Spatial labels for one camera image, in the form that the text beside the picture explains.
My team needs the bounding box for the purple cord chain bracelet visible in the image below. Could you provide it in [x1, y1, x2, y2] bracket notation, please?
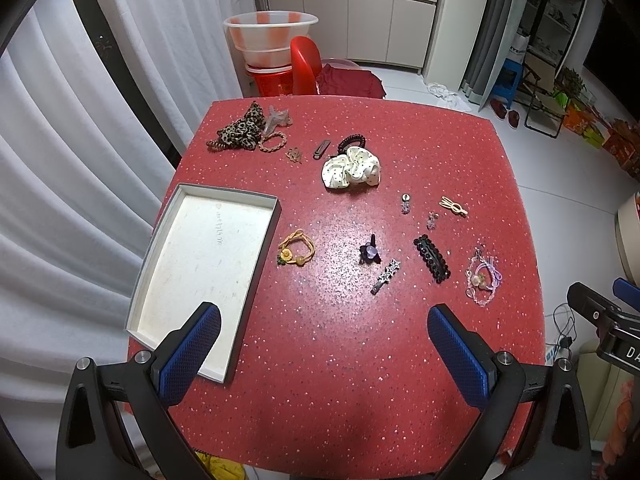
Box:
[464, 244, 504, 309]

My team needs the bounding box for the yellow flower cord bracelet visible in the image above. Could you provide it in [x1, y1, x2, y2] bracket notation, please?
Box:
[275, 228, 317, 267]

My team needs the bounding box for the red cloth on chair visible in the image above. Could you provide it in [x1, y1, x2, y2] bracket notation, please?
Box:
[316, 64, 386, 99]

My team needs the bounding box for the small silver chain earring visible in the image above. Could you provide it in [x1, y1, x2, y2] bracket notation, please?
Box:
[426, 211, 439, 231]

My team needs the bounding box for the black spiral hair tie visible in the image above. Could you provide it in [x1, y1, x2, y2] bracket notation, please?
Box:
[336, 133, 367, 155]

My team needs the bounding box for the white dotted scrunchie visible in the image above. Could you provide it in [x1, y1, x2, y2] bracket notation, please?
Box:
[321, 146, 381, 190]

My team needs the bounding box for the white cabinet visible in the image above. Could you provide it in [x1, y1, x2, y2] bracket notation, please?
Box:
[268, 0, 442, 70]

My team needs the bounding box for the red plastic chair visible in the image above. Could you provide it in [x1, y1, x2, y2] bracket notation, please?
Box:
[245, 36, 322, 96]

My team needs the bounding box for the black metal rack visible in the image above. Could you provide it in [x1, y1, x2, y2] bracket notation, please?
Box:
[520, 53, 565, 139]

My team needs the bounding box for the leopard print scrunchie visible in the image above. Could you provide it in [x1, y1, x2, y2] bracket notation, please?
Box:
[213, 101, 266, 151]

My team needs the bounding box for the clear plastic hair claw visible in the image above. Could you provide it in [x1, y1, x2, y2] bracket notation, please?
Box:
[262, 105, 293, 136]

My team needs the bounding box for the translucent plastic basin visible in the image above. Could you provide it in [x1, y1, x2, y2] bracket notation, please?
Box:
[224, 11, 319, 68]

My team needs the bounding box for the small bronze hair clip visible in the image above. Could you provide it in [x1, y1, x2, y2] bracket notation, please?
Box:
[285, 148, 303, 164]

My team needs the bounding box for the cream rabbit hair clip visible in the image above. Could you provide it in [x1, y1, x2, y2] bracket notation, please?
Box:
[439, 196, 469, 218]

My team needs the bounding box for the black cable on floor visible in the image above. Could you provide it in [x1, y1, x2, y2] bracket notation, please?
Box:
[551, 301, 580, 361]

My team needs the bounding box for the black beaded barrette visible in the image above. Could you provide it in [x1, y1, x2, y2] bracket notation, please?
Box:
[413, 234, 451, 284]

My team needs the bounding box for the small purple black claw clip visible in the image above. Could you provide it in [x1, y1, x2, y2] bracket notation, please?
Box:
[359, 234, 381, 264]

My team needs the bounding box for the blue plastic stool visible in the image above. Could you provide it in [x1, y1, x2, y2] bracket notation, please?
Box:
[490, 58, 524, 108]

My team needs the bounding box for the silver rhinestone hair clip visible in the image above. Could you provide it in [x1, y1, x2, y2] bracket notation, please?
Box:
[371, 259, 400, 296]

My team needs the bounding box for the dark grey snap clip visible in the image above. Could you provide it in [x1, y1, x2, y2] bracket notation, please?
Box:
[312, 140, 331, 160]

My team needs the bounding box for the braided tan hair tie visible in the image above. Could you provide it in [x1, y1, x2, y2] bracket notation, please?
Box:
[257, 130, 289, 154]

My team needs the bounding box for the white shallow tray box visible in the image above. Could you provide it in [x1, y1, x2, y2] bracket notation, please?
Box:
[126, 183, 281, 384]

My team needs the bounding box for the white curtain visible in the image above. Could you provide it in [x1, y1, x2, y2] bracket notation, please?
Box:
[1, 0, 255, 479]

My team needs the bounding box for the white bead chain earring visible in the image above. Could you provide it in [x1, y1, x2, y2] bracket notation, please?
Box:
[400, 193, 411, 214]

